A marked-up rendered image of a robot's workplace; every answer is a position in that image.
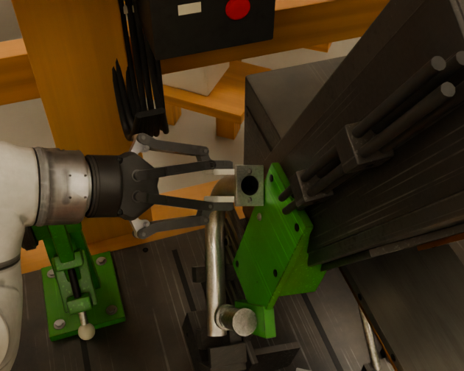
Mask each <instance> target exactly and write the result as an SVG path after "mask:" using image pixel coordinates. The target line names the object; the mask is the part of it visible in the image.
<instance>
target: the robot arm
mask: <svg viewBox="0 0 464 371"><path fill-rule="evenodd" d="M132 142H133V143H132V145H131V147H130V149H129V152H124V153H122V154H121V155H86V156H85V157H84V155H83V153H82V152H81V151H80V150H64V149H62V150H60V149H59V148H43V147H42V146H37V147H27V146H19V145H15V144H11V143H8V142H6V141H0V371H10V370H11V369H12V366H13V364H14V362H15V358H16V356H17V353H18V347H19V342H20V336H21V320H22V308H23V279H22V274H21V245H22V241H23V237H24V232H25V227H29V226H37V227H42V226H44V225H76V224H79V223H80V222H81V221H82V220H83V218H84V217H87V218H99V217H121V218H123V219H124V220H128V221H129V222H130V224H131V227H132V229H133V231H132V234H133V237H135V238H138V239H146V238H147V237H149V236H151V235H153V234H154V233H157V232H162V231H167V230H177V229H181V228H187V227H196V226H201V225H207V224H208V223H209V215H210V213H211V212H212V211H231V210H233V203H234V197H224V196H205V197H204V201H201V200H195V199H186V198H180V197H171V196H166V195H160V194H159V191H158V181H159V177H166V176H170V175H176V174H185V173H189V172H198V171H203V170H204V175H233V174H234V169H233V162H232V161H230V160H212V159H210V157H209V154H208V153H209V149H208V147H206V146H198V145H192V144H182V143H176V142H171V141H161V140H156V139H154V138H152V137H150V136H149V135H147V134H145V133H139V134H135V135H133V136H132ZM149 150H151V151H156V152H168V153H174V154H180V155H191V156H196V159H197V161H196V162H191V163H182V164H176V165H171V166H161V167H155V168H154V167H153V166H151V165H150V164H149V163H148V162H146V161H145V160H144V159H143V158H141V157H140V156H139V155H138V153H140V152H142V153H143V152H148V151H149ZM154 204H156V205H166V206H172V207H178V208H188V209H195V210H197V214H196V215H193V216H184V217H178V218H172V219H162V220H157V221H151V222H149V221H148V220H146V219H139V217H140V215H142V214H143V213H144V212H145V211H147V210H148V209H149V208H151V207H152V206H153V205H154Z"/></svg>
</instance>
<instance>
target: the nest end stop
mask: <svg viewBox="0 0 464 371"><path fill-rule="evenodd" d="M199 365H200V370H201V371H240V370H246V362H245V363H241V364H233V365H228V366H224V367H217V368H212V369H211V368H210V367H209V363H208V361H204V362H200V363H199Z"/></svg>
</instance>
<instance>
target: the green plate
mask: <svg viewBox="0 0 464 371"><path fill-rule="evenodd" d="M288 186H290V183H289V180H288V178H287V176H286V174H285V173H284V170H283V169H282V167H281V165H280V163H271V165H270V169H269V171H268V173H267V176H266V178H265V181H264V206H255V207H254V209H253V212H252V214H251V217H250V220H249V222H248V224H247V227H246V229H245V233H244V235H243V237H242V240H241V242H240V245H239V248H238V250H237V252H236V255H235V258H234V260H233V267H234V269H235V271H236V274H237V277H238V279H239V282H240V284H241V286H242V289H243V292H244V293H245V296H246V299H247V302H248V303H252V304H256V305H263V306H265V309H266V310H270V309H273V306H274V305H275V303H276V301H277V299H278V297H280V296H286V295H291V294H302V293H308V292H315V291H316V289H317V287H318V286H319V284H320V282H321V280H322V279H323V277H324V275H325V273H326V272H327V270H326V271H323V272H321V271H320V269H321V266H322V264H319V265H317V266H312V267H310V266H308V264H307V262H308V257H309V254H308V253H307V249H308V244H309V235H310V233H311V231H312V229H313V227H314V225H313V224H312V222H311V220H310V218H309V216H308V215H307V213H306V211H305V209H303V210H302V211H299V210H297V209H295V210H294V211H292V212H291V213H289V214H287V215H284V214H283V213H282V209H283V208H284V207H285V206H287V205H288V204H289V203H291V201H293V200H294V198H292V197H291V196H290V197H288V198H287V199H286V200H285V201H283V202H281V201H279V200H278V196H279V195H280V194H281V193H282V192H283V191H284V190H285V189H286V188H287V187H288ZM258 213H260V214H261V221H259V220H258V219H257V214H258Z"/></svg>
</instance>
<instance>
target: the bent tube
mask: <svg viewBox="0 0 464 371"><path fill-rule="evenodd" d="M248 169H250V170H251V172H250V173H248V172H247V170H248ZM210 196H224V197H232V196H234V205H235V206H264V166H263V165H235V166H234V175H228V176H225V177H223V178H222V179H220V180H219V181H218V182H217V183H216V185H215V186H214V188H213V190H212V192H211V195H210ZM248 198H250V202H248V201H247V200H248ZM225 213H226V211H212V212H211V213H210V215H209V223H208V224H207V225H205V273H206V300H207V327H208V336H225V335H227V331H225V330H223V329H221V328H218V327H217V325H216V324H215V322H214V312H215V311H216V309H217V308H218V307H219V306H220V305H223V304H226V293H225V246H224V223H225Z"/></svg>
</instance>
